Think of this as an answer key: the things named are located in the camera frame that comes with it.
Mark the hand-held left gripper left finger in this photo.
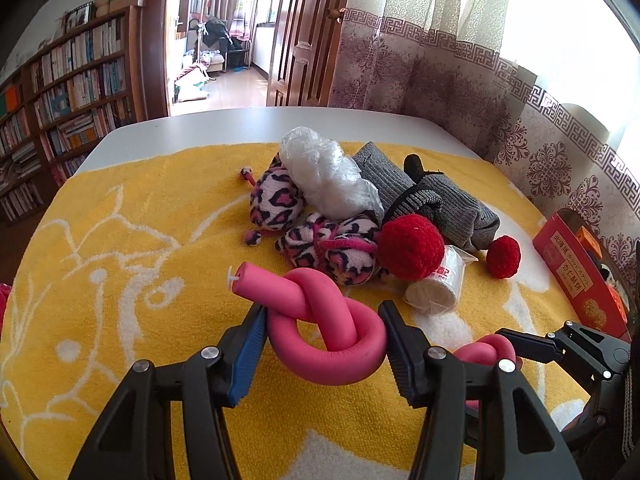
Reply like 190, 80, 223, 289
67, 302, 271, 480

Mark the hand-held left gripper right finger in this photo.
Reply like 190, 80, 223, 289
377, 300, 586, 480

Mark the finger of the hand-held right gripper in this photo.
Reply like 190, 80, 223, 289
495, 322, 602, 372

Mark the pink knotted foam tube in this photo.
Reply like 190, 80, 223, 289
227, 267, 388, 387
452, 334, 518, 411

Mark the red metal tin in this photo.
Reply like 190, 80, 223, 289
531, 207, 640, 343

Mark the white roll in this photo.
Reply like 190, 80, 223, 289
404, 244, 478, 317

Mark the red pompom ball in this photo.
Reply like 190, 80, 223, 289
486, 235, 522, 279
377, 213, 446, 280

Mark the orange silicone block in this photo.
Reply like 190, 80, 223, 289
575, 225, 604, 256

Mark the grey sock roll black toe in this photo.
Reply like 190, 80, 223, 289
404, 154, 501, 251

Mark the clear plastic bag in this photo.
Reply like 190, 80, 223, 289
278, 126, 385, 221

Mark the leopard print plush sock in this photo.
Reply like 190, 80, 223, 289
276, 210, 383, 287
241, 157, 307, 247

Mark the yellow and white towel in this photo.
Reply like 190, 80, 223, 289
0, 141, 596, 480

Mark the grey sock roll striped cuff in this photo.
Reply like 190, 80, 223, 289
352, 141, 446, 226

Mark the white bag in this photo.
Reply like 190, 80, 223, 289
175, 67, 208, 102

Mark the chair with dark clothes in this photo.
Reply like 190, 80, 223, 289
202, 17, 251, 73

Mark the wooden bookshelf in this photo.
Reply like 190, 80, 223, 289
0, 5, 141, 226

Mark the patterned curtain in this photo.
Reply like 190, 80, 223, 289
327, 0, 640, 281

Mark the wooden door frame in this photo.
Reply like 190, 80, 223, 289
137, 0, 361, 118

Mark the photo frame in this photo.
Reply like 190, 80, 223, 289
65, 4, 94, 31

